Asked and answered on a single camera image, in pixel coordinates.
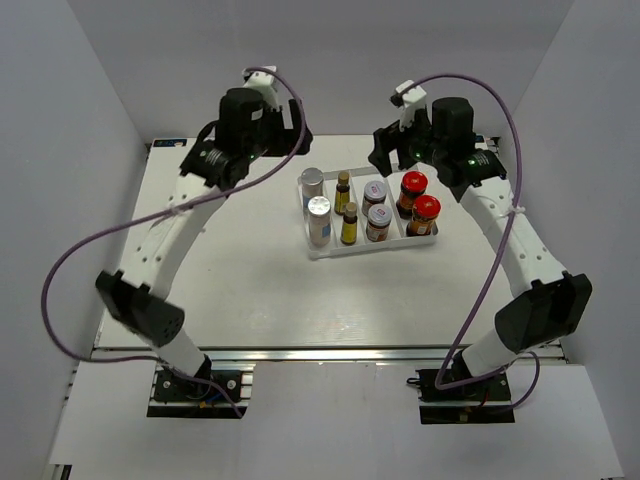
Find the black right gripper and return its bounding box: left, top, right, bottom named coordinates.
left=367, top=105, right=445, bottom=178

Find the red-lid chili sauce jar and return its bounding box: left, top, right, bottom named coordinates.
left=396, top=171, right=428, bottom=219

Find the silver-lid salt jar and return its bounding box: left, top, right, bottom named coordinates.
left=300, top=167, right=324, bottom=213
left=307, top=196, right=332, bottom=247

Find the white-lid sauce jar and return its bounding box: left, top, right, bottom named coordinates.
left=361, top=180, right=387, bottom=217
left=366, top=203, right=393, bottom=242

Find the yellow bottle front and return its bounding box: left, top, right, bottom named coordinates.
left=334, top=171, right=350, bottom=215

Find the yellow bottle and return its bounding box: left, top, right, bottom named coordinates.
left=340, top=202, right=358, bottom=245
left=334, top=171, right=350, bottom=215

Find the silver-lid salt jar front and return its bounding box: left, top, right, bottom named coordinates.
left=307, top=196, right=332, bottom=247

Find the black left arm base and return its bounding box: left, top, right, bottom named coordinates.
left=146, top=362, right=254, bottom=420

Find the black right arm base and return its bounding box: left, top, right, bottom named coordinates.
left=406, top=369, right=515, bottom=425

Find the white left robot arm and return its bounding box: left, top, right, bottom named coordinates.
left=95, top=87, right=311, bottom=399

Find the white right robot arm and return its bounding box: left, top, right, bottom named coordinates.
left=368, top=94, right=592, bottom=399

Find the white divided organizer tray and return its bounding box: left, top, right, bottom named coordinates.
left=297, top=162, right=438, bottom=260

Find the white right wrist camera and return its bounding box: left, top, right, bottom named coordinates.
left=390, top=80, right=427, bottom=131

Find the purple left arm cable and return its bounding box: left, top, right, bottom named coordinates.
left=40, top=66, right=307, bottom=419

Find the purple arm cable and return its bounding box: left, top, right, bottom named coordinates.
left=399, top=74, right=541, bottom=412
left=40, top=66, right=307, bottom=419

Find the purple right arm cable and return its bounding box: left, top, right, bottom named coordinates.
left=399, top=74, right=541, bottom=412

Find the aluminium table rail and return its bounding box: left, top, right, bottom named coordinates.
left=92, top=139, right=569, bottom=366

